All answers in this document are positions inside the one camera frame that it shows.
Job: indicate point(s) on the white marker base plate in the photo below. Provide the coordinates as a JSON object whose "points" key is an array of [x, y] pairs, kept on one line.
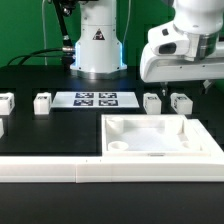
{"points": [[95, 100]]}

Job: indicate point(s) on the white square tabletop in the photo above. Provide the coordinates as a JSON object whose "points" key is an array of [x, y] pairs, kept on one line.
{"points": [[150, 135]]}

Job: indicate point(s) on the white part at left edge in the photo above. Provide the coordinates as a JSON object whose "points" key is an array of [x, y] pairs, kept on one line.
{"points": [[1, 128]]}

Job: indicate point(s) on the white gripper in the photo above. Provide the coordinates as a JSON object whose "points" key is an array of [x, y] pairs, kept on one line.
{"points": [[174, 55]]}

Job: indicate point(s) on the white L-shaped fence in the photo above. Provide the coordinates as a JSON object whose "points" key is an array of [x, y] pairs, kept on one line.
{"points": [[118, 169]]}

